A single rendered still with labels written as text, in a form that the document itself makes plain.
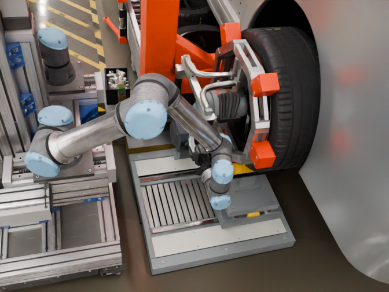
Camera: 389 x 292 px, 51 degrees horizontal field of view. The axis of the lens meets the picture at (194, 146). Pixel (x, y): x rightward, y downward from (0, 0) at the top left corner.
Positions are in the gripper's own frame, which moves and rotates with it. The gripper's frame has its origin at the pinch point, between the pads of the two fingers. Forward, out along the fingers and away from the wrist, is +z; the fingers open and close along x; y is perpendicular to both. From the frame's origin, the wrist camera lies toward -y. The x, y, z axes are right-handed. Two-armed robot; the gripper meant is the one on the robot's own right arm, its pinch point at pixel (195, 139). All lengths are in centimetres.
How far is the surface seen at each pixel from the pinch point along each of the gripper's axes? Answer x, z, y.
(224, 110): -9.2, -2.2, 17.6
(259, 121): -22.0, -8.1, 15.4
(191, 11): -43, 155, -33
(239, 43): -22.8, 25.2, 29.1
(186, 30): -32, 131, -33
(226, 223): -24, -5, -69
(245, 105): -25.6, 12.0, 5.3
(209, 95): -9.8, 17.4, 8.4
